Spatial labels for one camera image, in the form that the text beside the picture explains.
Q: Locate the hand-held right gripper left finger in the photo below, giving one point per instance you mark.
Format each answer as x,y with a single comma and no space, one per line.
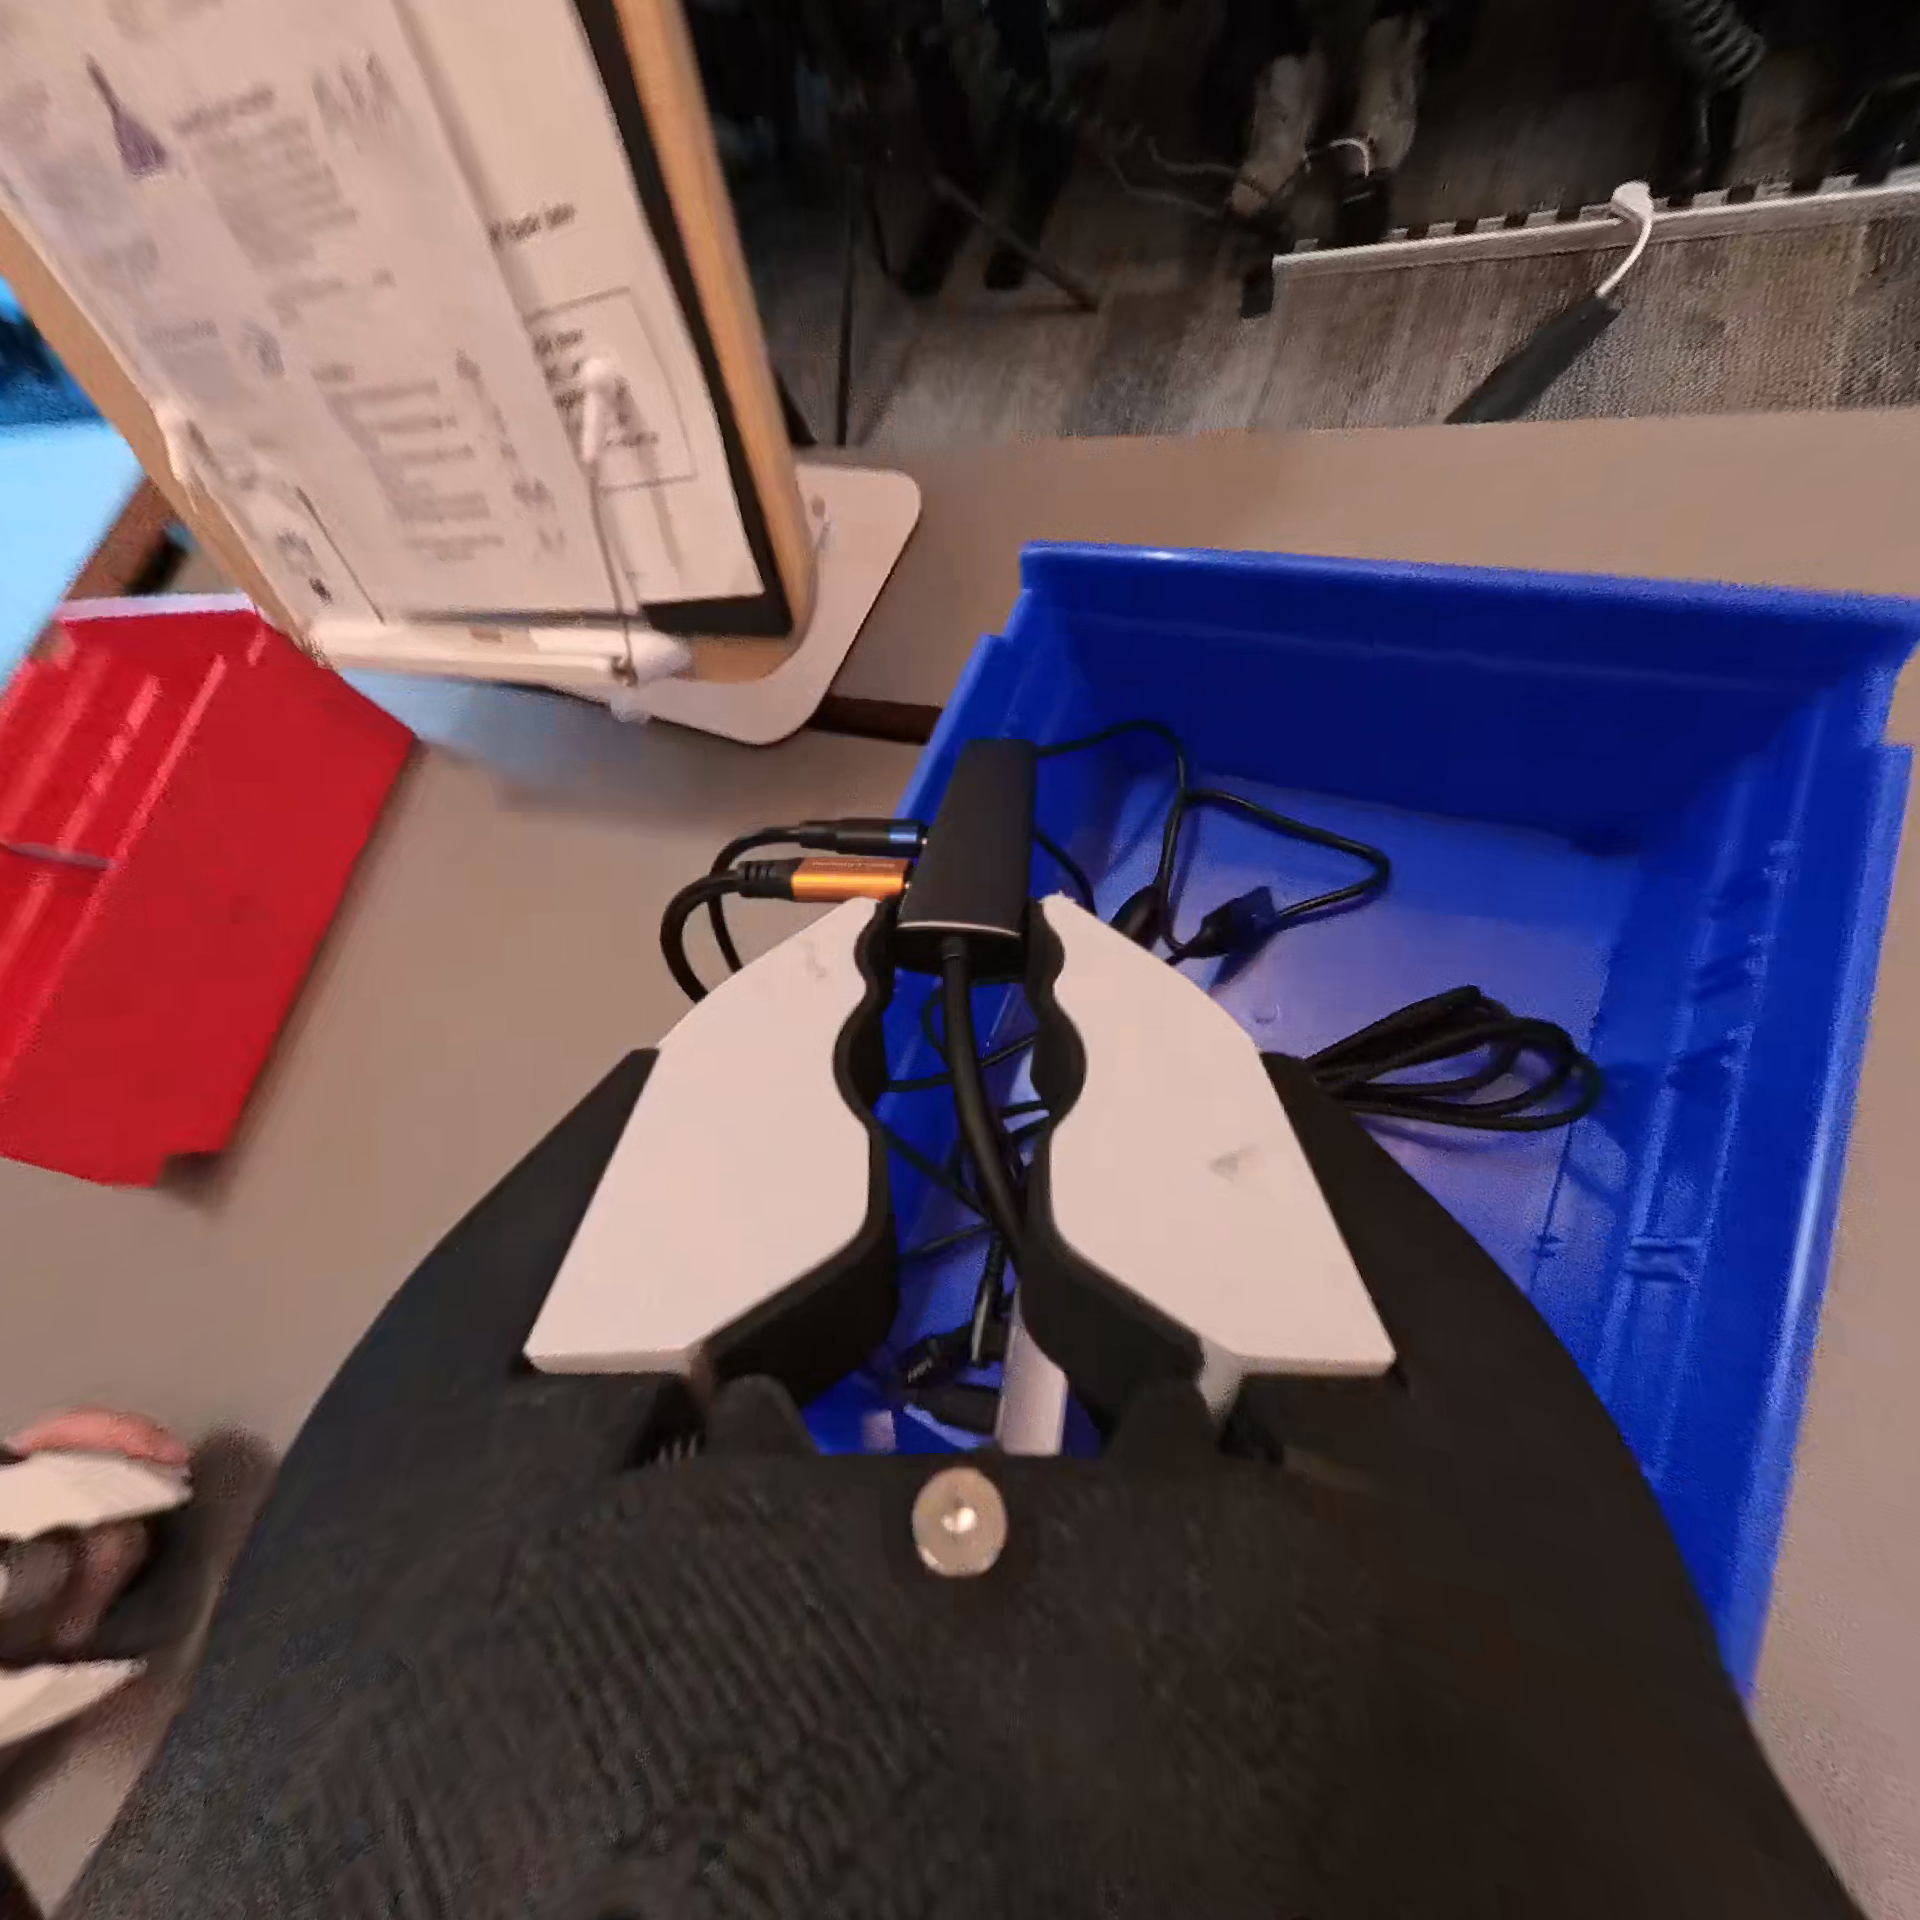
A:
719,1171

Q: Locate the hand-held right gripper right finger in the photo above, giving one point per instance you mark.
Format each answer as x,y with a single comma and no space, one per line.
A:
1199,1184

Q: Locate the dark grey usb hub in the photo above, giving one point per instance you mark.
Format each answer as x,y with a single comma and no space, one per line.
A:
968,856

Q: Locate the blue plastic bin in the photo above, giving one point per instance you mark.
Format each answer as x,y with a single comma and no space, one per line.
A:
1501,720

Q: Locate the silver usb hub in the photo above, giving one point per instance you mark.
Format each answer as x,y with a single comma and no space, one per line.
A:
1032,1397

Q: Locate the red plastic bin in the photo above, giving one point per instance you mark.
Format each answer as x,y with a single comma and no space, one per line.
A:
180,900

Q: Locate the wooden book stand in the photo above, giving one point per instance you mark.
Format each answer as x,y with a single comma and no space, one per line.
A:
715,302

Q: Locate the printed instruction sheet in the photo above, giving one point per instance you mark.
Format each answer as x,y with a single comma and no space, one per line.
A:
303,302

